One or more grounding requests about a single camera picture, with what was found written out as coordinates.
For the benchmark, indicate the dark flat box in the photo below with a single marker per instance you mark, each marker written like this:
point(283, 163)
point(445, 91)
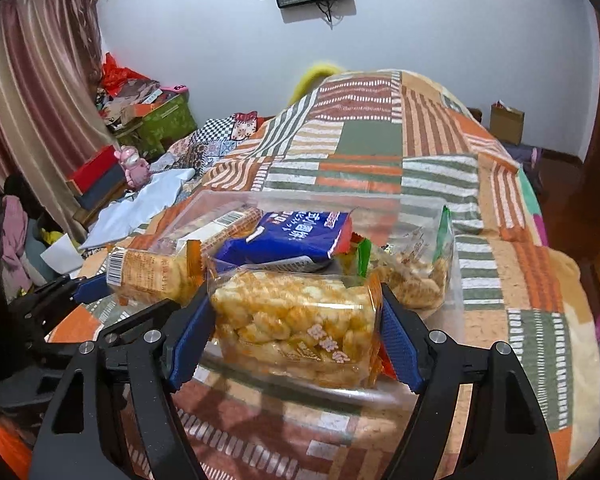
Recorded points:
point(102, 187)

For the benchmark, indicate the green patterned box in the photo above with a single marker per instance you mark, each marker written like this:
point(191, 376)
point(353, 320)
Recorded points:
point(170, 120)

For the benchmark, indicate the pile of colourful clothes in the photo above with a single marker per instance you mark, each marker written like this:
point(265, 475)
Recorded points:
point(130, 100)

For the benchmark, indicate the red and green snack packet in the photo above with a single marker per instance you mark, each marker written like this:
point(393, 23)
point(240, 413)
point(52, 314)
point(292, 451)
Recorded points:
point(357, 257)

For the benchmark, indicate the brown cardboard box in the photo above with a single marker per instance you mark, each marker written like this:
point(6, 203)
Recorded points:
point(506, 122)

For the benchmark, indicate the striped brown curtain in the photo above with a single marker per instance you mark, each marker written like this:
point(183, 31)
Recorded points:
point(30, 85)

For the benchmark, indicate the white cloth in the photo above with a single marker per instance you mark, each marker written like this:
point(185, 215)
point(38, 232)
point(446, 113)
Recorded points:
point(140, 200)

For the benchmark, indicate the orange round cracker packet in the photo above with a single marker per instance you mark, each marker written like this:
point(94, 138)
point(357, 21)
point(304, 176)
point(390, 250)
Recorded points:
point(150, 272)

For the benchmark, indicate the blue snack packet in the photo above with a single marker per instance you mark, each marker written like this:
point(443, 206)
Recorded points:
point(290, 237)

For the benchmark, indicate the checkered patchwork quilt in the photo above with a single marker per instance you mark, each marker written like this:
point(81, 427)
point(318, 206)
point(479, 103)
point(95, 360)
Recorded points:
point(210, 142)

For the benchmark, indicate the red plastic bag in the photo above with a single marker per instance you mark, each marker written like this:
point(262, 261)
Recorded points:
point(117, 72)

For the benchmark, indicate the long biscuit packet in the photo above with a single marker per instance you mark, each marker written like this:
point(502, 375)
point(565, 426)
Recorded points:
point(225, 227)

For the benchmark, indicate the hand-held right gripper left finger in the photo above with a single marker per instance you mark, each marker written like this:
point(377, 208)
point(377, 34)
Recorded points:
point(190, 345)

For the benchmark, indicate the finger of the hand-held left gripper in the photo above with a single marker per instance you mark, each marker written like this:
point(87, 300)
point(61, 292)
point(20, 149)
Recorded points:
point(92, 287)
point(135, 316)

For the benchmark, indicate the white paper sheet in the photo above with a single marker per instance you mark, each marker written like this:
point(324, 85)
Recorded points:
point(60, 255)

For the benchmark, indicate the pink garment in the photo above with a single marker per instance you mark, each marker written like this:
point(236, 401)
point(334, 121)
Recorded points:
point(15, 240)

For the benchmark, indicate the green-topped clear snack bag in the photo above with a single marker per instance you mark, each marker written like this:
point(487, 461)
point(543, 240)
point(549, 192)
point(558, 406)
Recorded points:
point(420, 275)

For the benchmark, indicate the clear plastic storage container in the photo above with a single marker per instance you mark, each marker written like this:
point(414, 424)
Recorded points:
point(300, 200)

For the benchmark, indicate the yellow curved cushion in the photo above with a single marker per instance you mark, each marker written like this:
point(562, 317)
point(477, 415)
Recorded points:
point(310, 77)

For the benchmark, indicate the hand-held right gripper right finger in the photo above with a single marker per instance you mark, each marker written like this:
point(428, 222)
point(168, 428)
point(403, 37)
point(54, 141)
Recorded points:
point(402, 340)

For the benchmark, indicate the red flat box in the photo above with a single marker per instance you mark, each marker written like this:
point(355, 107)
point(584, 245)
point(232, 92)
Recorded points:
point(92, 167)

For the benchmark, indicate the clear rice cracker packet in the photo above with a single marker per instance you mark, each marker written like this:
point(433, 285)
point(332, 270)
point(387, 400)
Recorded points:
point(290, 320)

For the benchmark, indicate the pink plush toy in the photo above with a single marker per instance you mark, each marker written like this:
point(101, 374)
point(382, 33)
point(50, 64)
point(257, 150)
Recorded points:
point(135, 167)

